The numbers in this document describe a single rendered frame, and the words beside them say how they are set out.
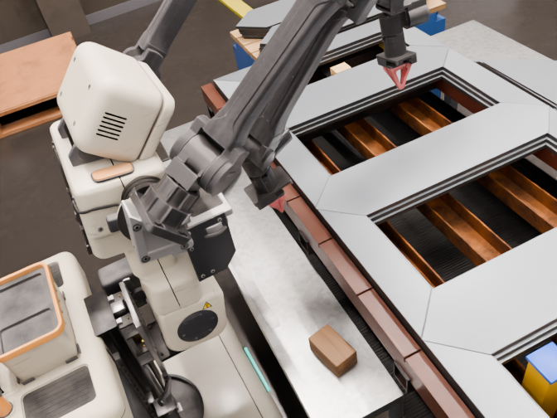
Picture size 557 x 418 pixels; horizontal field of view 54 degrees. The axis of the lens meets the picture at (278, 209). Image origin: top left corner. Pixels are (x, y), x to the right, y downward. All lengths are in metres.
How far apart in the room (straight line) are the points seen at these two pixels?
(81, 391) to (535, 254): 1.01
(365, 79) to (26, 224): 1.98
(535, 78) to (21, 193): 2.61
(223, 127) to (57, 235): 2.14
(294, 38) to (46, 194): 2.54
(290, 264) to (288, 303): 0.13
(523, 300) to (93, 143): 0.88
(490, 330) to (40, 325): 0.93
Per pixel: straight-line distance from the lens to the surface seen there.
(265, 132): 1.09
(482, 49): 2.22
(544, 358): 1.11
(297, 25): 0.89
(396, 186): 1.44
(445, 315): 1.18
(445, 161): 1.51
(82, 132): 1.00
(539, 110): 1.72
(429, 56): 1.97
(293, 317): 1.40
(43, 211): 3.17
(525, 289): 1.24
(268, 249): 1.55
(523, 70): 2.02
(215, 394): 1.79
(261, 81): 0.90
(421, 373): 1.13
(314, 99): 1.79
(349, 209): 1.38
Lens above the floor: 1.81
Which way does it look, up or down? 43 degrees down
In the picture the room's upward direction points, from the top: 12 degrees counter-clockwise
